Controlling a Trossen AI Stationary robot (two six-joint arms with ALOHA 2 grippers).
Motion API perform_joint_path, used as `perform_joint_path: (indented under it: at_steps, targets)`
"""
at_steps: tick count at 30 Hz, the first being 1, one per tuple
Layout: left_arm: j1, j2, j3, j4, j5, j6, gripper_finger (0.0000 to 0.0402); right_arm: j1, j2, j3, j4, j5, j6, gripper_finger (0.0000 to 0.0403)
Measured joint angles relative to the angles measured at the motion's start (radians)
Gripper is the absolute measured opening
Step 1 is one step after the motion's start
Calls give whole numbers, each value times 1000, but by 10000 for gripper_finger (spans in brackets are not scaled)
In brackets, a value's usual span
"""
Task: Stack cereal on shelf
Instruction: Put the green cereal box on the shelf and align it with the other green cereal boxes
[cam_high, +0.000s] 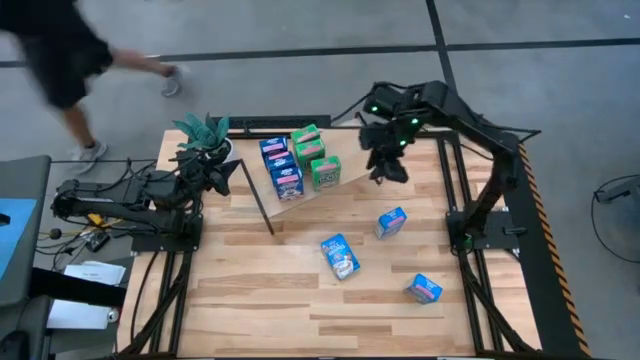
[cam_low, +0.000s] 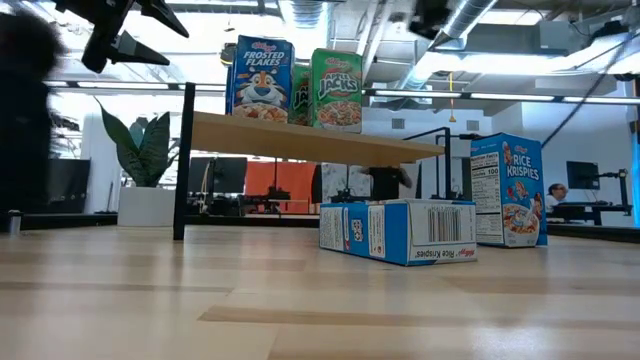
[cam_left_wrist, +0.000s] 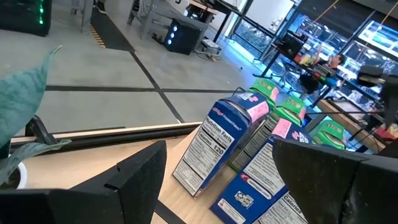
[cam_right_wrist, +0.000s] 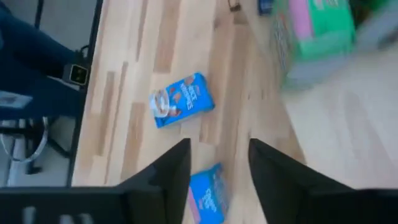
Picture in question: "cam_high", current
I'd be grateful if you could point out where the wooden shelf with black frame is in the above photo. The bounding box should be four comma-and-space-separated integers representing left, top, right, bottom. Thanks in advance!
239, 117, 381, 237

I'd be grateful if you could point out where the green plant in white pot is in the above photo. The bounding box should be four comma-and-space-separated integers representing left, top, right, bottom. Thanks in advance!
172, 110, 236, 161

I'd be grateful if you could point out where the black perforated bar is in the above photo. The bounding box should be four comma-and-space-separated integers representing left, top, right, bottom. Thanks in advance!
212, 114, 332, 130

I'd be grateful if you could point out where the black hazard-striped floor mat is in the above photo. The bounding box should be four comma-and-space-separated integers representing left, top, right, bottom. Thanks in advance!
487, 133, 594, 359

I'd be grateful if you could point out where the person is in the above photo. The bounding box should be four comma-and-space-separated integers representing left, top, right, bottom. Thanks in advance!
0, 0, 185, 176

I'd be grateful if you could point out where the grey floor stand base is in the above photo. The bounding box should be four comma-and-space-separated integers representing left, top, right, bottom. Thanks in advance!
594, 175, 640, 205

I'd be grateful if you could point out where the green cereal box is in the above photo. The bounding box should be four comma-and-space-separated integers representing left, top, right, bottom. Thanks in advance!
310, 154, 343, 193
294, 138, 327, 164
290, 123, 322, 145

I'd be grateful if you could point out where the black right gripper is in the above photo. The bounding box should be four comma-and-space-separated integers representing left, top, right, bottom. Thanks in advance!
359, 122, 416, 185

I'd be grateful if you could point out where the grey cabinet with blue panel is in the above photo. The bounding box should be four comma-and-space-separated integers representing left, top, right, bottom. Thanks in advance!
0, 154, 53, 309

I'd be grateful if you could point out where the dark blue cereal box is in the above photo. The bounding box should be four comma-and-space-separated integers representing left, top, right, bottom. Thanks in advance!
263, 150, 298, 174
270, 166, 306, 203
258, 135, 290, 157

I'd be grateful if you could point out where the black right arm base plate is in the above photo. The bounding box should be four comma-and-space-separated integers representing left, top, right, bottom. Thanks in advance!
446, 209, 521, 251

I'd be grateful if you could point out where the light blue cereal box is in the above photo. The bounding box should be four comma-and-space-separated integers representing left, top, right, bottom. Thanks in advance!
405, 272, 444, 305
374, 206, 409, 241
319, 232, 361, 281

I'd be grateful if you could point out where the black aluminium table frame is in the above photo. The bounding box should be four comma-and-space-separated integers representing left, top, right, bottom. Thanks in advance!
117, 127, 539, 359

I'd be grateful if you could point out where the black power adapter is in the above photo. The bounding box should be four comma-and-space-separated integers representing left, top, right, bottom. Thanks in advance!
84, 232, 111, 253

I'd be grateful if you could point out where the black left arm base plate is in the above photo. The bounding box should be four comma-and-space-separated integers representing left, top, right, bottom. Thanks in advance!
130, 214, 204, 253

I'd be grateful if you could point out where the white paper sheet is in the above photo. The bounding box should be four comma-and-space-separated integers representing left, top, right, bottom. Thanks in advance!
47, 298, 121, 331
63, 259, 127, 287

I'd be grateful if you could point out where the black beam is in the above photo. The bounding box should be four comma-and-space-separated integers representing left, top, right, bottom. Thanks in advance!
28, 267, 129, 309

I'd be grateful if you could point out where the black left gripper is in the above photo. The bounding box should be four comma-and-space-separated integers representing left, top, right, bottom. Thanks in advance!
174, 149, 242, 197

